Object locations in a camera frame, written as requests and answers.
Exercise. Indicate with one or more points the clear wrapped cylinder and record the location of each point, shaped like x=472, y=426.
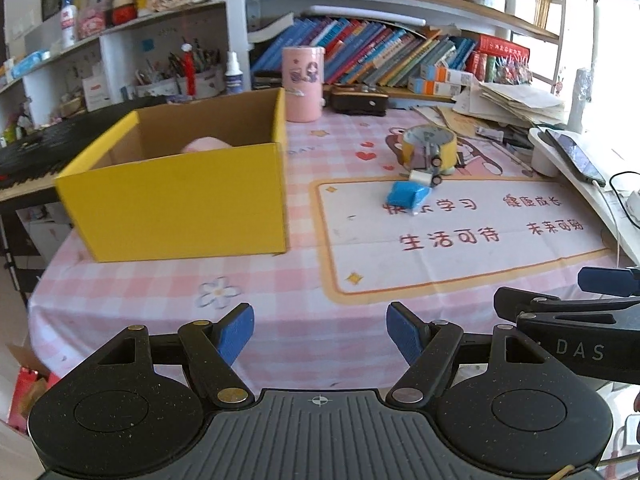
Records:
x=580, y=100

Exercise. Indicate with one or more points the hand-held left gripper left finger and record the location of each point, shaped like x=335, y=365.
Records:
x=235, y=332

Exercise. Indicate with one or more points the small white roll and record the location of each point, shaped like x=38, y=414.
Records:
x=420, y=178

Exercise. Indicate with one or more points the row of books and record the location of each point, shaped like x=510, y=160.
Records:
x=360, y=50

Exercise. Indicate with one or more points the white pen holder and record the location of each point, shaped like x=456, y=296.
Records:
x=157, y=87
x=205, y=82

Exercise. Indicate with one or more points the white spray bottle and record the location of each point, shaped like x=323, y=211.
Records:
x=234, y=80

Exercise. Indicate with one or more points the pink plush toy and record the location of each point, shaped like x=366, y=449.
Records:
x=205, y=145

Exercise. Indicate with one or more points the red thick book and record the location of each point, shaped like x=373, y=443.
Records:
x=500, y=47

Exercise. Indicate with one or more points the stack of papers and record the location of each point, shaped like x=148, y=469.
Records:
x=515, y=100

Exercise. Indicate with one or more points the white bookshelf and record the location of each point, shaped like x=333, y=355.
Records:
x=235, y=0

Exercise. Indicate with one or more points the blue packet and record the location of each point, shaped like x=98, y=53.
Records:
x=407, y=195

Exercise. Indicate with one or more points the pink checked tablecloth desktop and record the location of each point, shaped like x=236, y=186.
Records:
x=450, y=260

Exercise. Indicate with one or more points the white tube lamp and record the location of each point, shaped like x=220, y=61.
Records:
x=367, y=14

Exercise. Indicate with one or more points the pink patterned box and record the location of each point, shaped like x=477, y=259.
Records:
x=92, y=22

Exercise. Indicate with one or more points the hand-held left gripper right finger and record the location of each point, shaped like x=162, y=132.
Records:
x=405, y=332

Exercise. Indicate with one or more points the white bottle with red label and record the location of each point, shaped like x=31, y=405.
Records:
x=68, y=20

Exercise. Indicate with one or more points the blue tissue pack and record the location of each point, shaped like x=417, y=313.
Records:
x=31, y=63

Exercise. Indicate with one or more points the black electronic keyboard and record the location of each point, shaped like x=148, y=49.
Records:
x=40, y=152

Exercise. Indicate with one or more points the pink cylindrical container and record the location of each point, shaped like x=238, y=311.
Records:
x=302, y=95

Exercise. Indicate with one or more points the red bag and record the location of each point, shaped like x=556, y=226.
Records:
x=30, y=395

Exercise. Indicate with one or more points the orange and white box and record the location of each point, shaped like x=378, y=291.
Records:
x=435, y=85

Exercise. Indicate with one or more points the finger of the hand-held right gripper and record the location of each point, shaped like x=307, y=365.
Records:
x=515, y=302
x=600, y=280

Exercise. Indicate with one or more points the black smartphone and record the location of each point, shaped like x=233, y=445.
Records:
x=575, y=157

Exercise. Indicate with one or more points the yellow cardboard box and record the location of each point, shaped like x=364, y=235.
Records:
x=175, y=205

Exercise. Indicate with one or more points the yellow tape roll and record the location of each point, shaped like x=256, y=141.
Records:
x=446, y=151

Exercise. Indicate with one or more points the black rectangular case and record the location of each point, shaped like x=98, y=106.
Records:
x=357, y=102

